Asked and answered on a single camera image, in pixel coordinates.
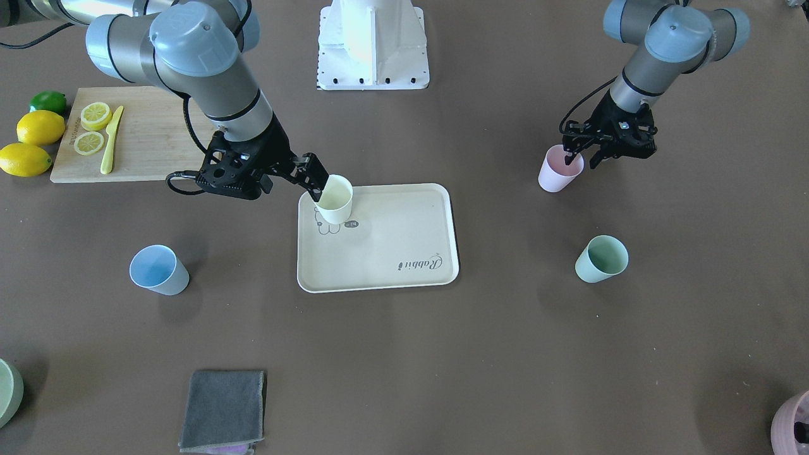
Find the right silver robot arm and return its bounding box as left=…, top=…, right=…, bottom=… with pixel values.
left=2, top=1, right=329, bottom=201

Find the green lime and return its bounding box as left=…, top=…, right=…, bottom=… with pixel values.
left=29, top=90, right=68, bottom=115

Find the pink plastic cup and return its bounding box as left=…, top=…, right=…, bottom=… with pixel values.
left=538, top=144, right=585, bottom=193

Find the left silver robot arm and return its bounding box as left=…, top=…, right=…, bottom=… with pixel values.
left=559, top=1, right=751, bottom=168

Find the green plastic cup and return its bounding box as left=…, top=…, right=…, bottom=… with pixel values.
left=575, top=235, right=630, bottom=283

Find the yellow plastic knife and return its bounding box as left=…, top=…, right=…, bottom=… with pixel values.
left=99, top=106, right=125, bottom=175

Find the wooden cutting board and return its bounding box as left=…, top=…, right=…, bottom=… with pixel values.
left=50, top=87, right=204, bottom=183

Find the whole lemon near lime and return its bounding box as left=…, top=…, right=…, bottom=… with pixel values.
left=16, top=110, right=66, bottom=146

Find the pink bowl with ice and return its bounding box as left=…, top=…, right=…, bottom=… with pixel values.
left=770, top=391, right=808, bottom=454

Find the green plastic bowl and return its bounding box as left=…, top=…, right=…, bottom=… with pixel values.
left=0, top=359, right=24, bottom=427

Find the blue plastic cup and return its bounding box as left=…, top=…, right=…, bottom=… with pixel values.
left=129, top=245, right=190, bottom=296

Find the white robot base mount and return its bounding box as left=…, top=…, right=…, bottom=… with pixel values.
left=316, top=1, right=430, bottom=90

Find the lemon half slice lower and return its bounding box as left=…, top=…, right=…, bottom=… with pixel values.
left=73, top=131, right=105, bottom=156

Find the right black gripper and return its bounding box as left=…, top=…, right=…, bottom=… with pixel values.
left=195, top=116, right=329, bottom=202

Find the lemon half slice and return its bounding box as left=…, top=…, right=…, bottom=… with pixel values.
left=73, top=131, right=105, bottom=156
left=79, top=102, right=113, bottom=131

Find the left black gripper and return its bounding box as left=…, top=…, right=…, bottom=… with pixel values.
left=563, top=94, right=658, bottom=169

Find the grey folded cloth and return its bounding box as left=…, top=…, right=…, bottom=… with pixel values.
left=178, top=370, right=265, bottom=454

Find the whole lemon outer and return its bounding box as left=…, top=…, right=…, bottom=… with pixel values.
left=1, top=142, right=52, bottom=178

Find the lemon half slice upper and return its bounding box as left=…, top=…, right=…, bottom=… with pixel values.
left=79, top=102, right=113, bottom=131

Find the cream plastic cup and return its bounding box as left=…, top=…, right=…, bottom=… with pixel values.
left=315, top=174, right=353, bottom=224

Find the cream rabbit tray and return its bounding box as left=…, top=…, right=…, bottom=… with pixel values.
left=297, top=183, right=459, bottom=293

